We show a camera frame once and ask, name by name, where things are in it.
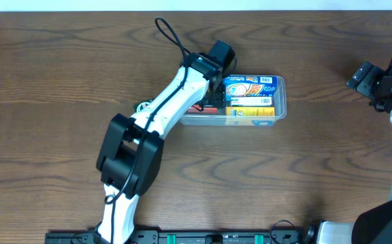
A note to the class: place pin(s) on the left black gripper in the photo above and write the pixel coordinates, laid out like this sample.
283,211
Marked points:
221,108

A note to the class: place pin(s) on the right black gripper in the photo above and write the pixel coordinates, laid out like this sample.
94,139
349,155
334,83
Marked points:
361,80

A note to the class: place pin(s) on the red Panadol box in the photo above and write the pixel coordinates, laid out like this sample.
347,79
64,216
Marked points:
205,110

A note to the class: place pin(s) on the yellow Woods syrup box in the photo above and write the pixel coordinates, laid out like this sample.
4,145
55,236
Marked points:
250,115

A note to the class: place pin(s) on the blue Kool Fever box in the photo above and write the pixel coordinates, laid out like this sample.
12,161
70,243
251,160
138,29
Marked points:
250,86

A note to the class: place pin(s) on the green round-logo box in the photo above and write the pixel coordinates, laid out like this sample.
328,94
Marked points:
142,105

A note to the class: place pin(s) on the white and green box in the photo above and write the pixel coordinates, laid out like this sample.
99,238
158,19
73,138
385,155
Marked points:
251,101

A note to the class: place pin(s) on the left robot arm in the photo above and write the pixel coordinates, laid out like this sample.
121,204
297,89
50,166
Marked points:
130,156

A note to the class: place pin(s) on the clear plastic container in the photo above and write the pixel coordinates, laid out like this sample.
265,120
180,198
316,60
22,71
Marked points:
279,103

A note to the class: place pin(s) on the black mounting rail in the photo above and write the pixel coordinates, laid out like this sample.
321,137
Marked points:
184,237

